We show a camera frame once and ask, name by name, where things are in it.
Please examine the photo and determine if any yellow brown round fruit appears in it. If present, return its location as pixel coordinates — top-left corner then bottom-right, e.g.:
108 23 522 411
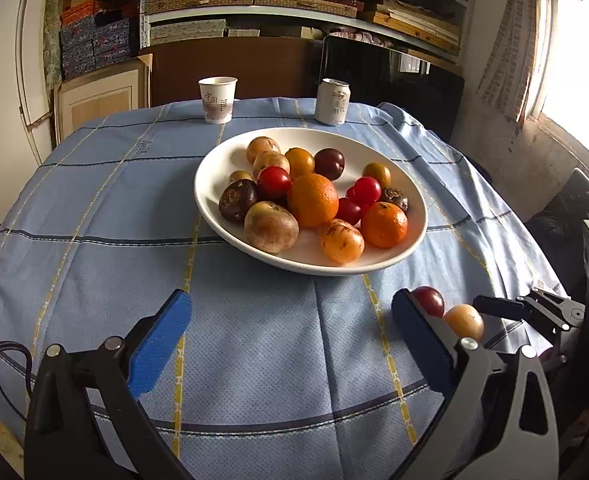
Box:
443 304 485 341

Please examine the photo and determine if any dark purple plum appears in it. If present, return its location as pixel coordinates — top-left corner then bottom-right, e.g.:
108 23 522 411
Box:
412 286 445 318

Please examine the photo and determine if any large orange tangerine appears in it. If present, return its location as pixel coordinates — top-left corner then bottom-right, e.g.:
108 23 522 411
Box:
287 174 339 229

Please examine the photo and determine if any dark red plum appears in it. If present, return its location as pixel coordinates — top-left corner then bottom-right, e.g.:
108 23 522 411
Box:
314 148 345 181

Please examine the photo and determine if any brown kiwi fruit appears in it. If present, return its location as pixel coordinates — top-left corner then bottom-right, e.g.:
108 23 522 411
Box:
244 200 300 254

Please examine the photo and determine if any yellow orange round fruit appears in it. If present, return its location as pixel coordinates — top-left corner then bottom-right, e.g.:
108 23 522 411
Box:
285 148 315 181

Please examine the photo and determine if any red cherry tomato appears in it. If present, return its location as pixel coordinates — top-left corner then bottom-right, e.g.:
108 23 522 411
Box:
258 166 292 200

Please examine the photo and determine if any tan round pear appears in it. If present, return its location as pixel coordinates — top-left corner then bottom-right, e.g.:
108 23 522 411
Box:
252 151 290 180

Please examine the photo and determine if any small red tomato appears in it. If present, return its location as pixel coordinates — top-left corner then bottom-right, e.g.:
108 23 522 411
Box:
352 177 381 206

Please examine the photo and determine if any orange persimmon fruit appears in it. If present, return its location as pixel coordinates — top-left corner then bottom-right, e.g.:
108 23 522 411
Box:
246 136 280 165

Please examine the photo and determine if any black leather chair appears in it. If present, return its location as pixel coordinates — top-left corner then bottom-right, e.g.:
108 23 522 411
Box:
526 168 589 281

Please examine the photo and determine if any orange spotted fruit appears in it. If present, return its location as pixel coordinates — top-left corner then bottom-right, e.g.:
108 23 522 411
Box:
319 219 365 264

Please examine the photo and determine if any small yellow orange fruit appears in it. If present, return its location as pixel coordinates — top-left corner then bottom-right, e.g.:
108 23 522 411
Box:
362 162 392 188

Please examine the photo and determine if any blue checked tablecloth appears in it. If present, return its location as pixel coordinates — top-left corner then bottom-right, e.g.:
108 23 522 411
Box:
0 98 563 479

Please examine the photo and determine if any white oval plate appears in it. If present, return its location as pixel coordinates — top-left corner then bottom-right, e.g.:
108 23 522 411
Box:
194 127 427 275

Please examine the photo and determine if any white curtain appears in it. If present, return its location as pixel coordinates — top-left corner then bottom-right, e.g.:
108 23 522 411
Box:
477 0 541 125

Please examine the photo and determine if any dark chestnut in plate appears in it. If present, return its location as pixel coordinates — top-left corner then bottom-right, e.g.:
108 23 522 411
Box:
218 179 259 223

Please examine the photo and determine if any black monitor screen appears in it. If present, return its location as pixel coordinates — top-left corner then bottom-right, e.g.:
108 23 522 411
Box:
319 36 465 142

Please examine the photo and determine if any white drink can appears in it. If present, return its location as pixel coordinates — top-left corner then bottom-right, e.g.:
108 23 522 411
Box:
315 78 351 126

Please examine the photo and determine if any metal storage shelf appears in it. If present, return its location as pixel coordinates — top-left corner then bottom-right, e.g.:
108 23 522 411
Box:
138 0 476 64

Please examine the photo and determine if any wooden framed panel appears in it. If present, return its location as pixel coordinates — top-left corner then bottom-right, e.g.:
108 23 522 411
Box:
54 54 153 144

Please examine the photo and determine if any white paper cup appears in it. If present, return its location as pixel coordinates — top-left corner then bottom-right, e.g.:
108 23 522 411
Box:
199 76 238 125

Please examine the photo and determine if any black cable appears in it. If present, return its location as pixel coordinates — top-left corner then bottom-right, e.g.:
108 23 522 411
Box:
0 340 35 421

